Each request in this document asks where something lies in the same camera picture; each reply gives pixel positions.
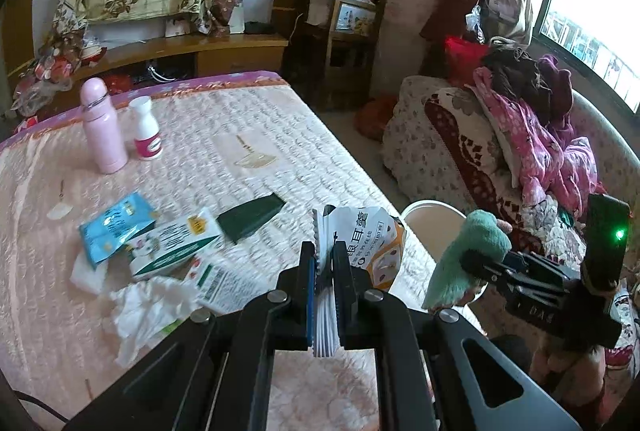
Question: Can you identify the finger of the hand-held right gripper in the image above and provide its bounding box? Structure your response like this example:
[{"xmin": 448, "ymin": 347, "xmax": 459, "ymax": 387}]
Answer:
[{"xmin": 459, "ymin": 250, "xmax": 532, "ymax": 288}]

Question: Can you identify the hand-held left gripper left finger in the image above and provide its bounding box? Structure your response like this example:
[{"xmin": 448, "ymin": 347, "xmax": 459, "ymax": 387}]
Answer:
[{"xmin": 65, "ymin": 241, "xmax": 317, "ymax": 431}]

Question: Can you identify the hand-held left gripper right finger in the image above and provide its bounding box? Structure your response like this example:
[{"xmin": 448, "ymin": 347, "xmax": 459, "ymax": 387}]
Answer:
[{"xmin": 332, "ymin": 248, "xmax": 583, "ymax": 431}]

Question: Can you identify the green plush cloth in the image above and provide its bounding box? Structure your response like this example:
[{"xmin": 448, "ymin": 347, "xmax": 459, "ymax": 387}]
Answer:
[{"xmin": 422, "ymin": 210, "xmax": 513, "ymax": 312}]

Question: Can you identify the white orange snack packet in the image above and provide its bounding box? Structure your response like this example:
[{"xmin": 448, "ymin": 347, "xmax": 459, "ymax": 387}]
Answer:
[{"xmin": 311, "ymin": 205, "xmax": 407, "ymax": 359}]

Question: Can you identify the white plastic bin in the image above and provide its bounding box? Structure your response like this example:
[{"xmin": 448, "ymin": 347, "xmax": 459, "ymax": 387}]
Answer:
[{"xmin": 400, "ymin": 200, "xmax": 473, "ymax": 264}]

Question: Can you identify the white green milk carton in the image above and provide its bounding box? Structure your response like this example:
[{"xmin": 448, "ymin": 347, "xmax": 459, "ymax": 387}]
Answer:
[{"xmin": 125, "ymin": 207, "xmax": 226, "ymax": 282}]

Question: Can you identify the blue snack packet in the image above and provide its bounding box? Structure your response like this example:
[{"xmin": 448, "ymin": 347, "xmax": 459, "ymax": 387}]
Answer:
[{"xmin": 78, "ymin": 192, "xmax": 158, "ymax": 267}]

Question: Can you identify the person's right hand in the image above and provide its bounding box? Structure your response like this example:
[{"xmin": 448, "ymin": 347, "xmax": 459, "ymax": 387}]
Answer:
[{"xmin": 530, "ymin": 343, "xmax": 608, "ymax": 412}]

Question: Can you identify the white packet with barcode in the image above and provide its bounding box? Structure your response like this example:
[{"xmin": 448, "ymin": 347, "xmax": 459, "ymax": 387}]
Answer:
[{"xmin": 182, "ymin": 256, "xmax": 262, "ymax": 317}]

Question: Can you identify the dark green packet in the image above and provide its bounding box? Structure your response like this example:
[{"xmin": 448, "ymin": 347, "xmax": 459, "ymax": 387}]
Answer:
[{"xmin": 217, "ymin": 192, "xmax": 287, "ymax": 244}]

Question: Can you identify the pile of pink clothes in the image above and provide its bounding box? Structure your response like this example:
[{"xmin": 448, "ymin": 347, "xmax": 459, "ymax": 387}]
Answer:
[{"xmin": 472, "ymin": 47, "xmax": 601, "ymax": 218}]

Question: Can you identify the floral covered sofa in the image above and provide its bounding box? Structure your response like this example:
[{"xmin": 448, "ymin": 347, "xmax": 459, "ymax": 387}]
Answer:
[{"xmin": 382, "ymin": 75, "xmax": 640, "ymax": 362}]

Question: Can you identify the crumpled white tissue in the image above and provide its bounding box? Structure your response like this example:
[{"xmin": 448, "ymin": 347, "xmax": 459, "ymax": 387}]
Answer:
[{"xmin": 112, "ymin": 276, "xmax": 201, "ymax": 368}]

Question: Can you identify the pink quilted mattress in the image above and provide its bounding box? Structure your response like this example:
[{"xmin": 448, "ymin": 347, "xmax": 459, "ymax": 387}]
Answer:
[{"xmin": 0, "ymin": 71, "xmax": 481, "ymax": 431}]

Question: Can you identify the red bag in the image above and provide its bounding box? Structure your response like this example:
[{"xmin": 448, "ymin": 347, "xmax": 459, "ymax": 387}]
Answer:
[{"xmin": 355, "ymin": 95, "xmax": 401, "ymax": 140}]

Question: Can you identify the flat white tissue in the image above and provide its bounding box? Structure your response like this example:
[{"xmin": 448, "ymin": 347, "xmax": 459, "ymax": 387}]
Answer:
[{"xmin": 69, "ymin": 251, "xmax": 132, "ymax": 296}]

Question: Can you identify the white bottle with pink label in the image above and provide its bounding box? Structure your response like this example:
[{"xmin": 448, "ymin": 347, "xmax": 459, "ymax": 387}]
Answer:
[{"xmin": 129, "ymin": 96, "xmax": 165, "ymax": 161}]

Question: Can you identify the dark wooden shelf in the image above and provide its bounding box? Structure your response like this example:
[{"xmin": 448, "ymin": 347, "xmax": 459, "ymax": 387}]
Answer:
[{"xmin": 285, "ymin": 0, "xmax": 391, "ymax": 101}]

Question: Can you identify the wooden cabinet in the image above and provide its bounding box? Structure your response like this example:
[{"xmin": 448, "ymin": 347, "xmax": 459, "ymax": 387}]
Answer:
[{"xmin": 5, "ymin": 34, "xmax": 290, "ymax": 112}]

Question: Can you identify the dark red hanging garment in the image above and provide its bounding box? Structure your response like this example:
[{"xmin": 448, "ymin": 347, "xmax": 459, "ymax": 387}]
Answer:
[{"xmin": 420, "ymin": 0, "xmax": 482, "ymax": 45}]

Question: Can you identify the pink thermos bottle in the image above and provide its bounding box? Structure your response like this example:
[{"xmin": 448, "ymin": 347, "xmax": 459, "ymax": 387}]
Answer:
[{"xmin": 80, "ymin": 78, "xmax": 129, "ymax": 174}]

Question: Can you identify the window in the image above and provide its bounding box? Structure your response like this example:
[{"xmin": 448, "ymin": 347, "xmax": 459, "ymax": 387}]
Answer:
[{"xmin": 534, "ymin": 0, "xmax": 640, "ymax": 112}]

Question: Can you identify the white printed box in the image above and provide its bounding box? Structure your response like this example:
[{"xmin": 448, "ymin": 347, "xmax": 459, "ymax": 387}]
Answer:
[{"xmin": 336, "ymin": 4, "xmax": 377, "ymax": 35}]

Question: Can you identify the floral plastic bag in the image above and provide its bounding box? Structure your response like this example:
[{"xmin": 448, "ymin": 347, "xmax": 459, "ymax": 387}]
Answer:
[{"xmin": 12, "ymin": 36, "xmax": 87, "ymax": 113}]

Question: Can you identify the black cable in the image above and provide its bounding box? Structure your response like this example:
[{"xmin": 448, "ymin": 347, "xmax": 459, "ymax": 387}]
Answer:
[{"xmin": 12, "ymin": 390, "xmax": 67, "ymax": 425}]

